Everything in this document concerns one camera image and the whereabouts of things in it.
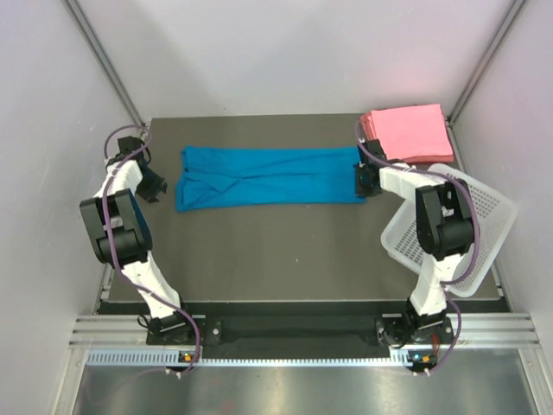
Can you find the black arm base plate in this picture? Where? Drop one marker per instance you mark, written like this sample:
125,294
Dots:
304,330

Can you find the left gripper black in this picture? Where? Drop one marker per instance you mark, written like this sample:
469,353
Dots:
160,184

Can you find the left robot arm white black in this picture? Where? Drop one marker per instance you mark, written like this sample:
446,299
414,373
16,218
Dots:
120,237

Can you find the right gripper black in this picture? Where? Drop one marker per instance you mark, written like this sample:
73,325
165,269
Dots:
362,191

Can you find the right aluminium corner post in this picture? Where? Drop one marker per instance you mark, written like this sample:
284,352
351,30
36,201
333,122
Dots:
506,24

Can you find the white perforated plastic basket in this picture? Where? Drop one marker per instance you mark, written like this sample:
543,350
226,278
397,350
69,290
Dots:
495,214

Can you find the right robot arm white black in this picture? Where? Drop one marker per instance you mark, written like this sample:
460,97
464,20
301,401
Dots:
446,229

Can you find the aluminium frame rail front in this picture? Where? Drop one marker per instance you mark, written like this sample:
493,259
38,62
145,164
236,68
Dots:
478,330

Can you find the folded pink t shirt stack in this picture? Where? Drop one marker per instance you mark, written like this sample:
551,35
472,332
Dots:
414,134

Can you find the aluminium corner post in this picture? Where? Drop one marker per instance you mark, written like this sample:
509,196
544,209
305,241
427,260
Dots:
506,24
85,27

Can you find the blue t shirt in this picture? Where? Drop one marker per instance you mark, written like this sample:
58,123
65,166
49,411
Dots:
217,177

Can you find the left aluminium corner post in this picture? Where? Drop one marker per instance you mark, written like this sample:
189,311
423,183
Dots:
85,27

